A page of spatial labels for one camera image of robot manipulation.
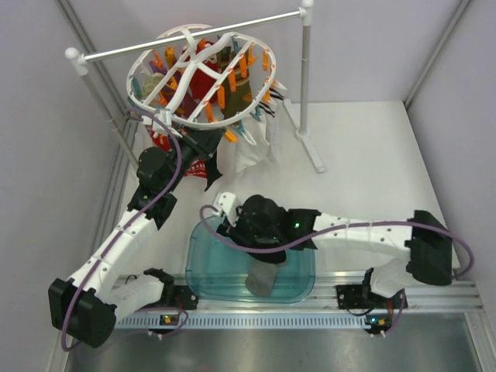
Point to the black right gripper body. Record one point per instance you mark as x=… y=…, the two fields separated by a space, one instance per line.
x=247 y=230

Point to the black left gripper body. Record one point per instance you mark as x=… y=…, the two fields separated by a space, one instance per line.
x=188 y=154

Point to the white oval clip hanger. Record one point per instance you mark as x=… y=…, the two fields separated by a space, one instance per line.
x=162 y=58

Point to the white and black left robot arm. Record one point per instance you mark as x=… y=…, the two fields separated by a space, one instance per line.
x=87 y=305

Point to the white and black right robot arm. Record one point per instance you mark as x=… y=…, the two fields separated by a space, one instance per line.
x=419 y=248

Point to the red patterned sock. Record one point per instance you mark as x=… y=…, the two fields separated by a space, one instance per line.
x=197 y=169

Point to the grey sock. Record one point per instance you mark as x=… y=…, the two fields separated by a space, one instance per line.
x=261 y=278

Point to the olive green sock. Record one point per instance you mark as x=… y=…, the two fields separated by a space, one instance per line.
x=238 y=100

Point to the teal transparent plastic tub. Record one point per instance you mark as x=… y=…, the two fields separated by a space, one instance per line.
x=216 y=271

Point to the white black striped sock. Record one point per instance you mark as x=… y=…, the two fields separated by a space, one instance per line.
x=273 y=99

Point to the white drying rack stand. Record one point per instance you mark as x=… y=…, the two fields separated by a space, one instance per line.
x=190 y=61

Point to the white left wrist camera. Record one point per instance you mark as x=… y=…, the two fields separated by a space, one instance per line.
x=164 y=116

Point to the aluminium mounting rail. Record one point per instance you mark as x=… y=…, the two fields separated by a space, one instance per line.
x=321 y=309

